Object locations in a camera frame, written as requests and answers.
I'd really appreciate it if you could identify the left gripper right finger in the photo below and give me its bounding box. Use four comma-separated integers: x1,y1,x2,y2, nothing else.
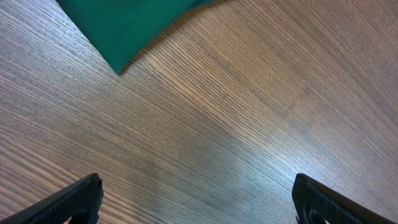
292,173,395,224

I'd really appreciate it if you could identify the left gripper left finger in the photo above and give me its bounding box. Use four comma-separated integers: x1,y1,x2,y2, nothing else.
1,173,104,224

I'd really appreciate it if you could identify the folded green cloth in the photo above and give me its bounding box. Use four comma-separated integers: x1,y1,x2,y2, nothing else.
57,0,219,73

